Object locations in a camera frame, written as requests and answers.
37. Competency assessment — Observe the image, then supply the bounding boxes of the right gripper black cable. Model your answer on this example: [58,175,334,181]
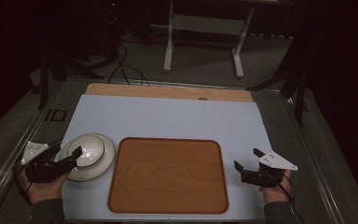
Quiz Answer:
[273,172,307,224]

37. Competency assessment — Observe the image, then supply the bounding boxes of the black metal stand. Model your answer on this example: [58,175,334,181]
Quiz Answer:
[246,27,310,127]

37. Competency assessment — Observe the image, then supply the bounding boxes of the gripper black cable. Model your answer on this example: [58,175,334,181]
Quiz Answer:
[273,172,307,224]
[12,138,63,206]

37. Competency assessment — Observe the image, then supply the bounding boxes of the person's left hand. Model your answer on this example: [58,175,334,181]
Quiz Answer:
[19,168,72,205]

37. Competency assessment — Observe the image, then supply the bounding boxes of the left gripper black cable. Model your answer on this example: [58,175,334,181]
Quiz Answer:
[12,138,63,206]

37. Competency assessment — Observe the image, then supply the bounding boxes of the black floor cables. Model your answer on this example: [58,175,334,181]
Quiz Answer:
[106,41,151,87]

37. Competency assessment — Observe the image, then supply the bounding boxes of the person's right hand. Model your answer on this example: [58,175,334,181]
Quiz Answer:
[258,169,294,205]

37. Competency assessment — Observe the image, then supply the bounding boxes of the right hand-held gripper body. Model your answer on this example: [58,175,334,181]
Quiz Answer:
[241,150,299,189]

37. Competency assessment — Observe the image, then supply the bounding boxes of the black floor bracket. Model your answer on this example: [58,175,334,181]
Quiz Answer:
[44,108,68,123]

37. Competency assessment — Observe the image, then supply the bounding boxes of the metal frame rail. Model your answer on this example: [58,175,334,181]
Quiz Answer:
[0,77,68,218]
[279,90,346,224]

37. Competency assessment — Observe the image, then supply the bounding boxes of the wooden tray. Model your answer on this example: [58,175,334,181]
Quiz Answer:
[106,136,230,216]

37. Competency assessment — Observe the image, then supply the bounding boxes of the white table mat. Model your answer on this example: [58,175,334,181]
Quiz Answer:
[60,93,275,222]

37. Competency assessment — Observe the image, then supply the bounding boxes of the white bowl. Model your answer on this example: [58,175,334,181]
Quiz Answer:
[66,133,106,169]

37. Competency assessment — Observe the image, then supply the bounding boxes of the white metal stand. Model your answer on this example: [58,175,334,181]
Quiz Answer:
[163,0,256,79]

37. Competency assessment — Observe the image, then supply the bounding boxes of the white plate with dark rim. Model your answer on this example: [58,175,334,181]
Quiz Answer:
[58,133,117,183]

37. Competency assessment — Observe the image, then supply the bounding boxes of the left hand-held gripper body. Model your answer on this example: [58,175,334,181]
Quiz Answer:
[21,140,76,184]

